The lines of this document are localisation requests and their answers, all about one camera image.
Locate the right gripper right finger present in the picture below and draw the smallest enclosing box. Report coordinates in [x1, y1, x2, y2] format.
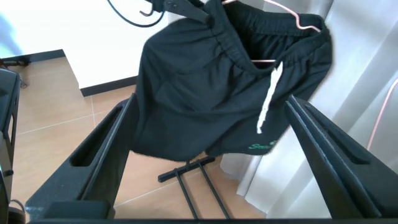
[284, 95, 398, 218]

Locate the black clothes rack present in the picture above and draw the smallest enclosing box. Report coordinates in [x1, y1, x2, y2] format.
[157, 155, 231, 220]

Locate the beige curtain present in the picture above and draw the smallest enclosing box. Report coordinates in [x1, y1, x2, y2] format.
[217, 0, 398, 218]

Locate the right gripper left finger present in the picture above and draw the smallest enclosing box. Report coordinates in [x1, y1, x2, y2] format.
[24, 93, 140, 218]

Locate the black cable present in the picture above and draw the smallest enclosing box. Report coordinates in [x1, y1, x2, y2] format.
[107, 0, 165, 28]

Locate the pink clothes hanger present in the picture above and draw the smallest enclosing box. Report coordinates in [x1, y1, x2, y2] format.
[222, 0, 321, 63]
[366, 77, 398, 152]

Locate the black garment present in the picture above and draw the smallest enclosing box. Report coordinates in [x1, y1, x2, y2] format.
[132, 0, 333, 162]

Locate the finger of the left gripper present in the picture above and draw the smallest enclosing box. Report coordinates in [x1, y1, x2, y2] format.
[155, 0, 216, 25]

